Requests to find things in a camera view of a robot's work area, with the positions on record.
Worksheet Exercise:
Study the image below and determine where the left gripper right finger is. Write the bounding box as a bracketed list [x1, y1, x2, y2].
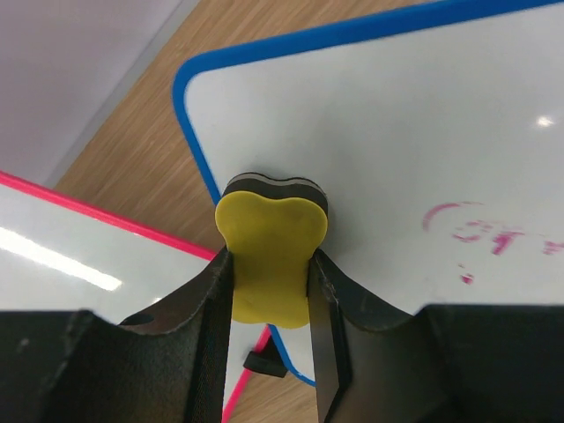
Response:
[308, 251, 563, 422]

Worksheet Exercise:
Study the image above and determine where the pink framed whiteboard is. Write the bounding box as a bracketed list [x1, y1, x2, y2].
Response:
[1, 174, 262, 422]

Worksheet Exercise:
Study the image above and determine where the blue framed whiteboard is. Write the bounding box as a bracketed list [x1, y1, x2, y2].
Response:
[171, 0, 564, 389]

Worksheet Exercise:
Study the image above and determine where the yellow bone-shaped eraser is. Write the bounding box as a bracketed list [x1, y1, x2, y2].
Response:
[215, 172, 329, 329]

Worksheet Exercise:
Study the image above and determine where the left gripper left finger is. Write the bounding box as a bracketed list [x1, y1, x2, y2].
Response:
[1, 251, 233, 422]

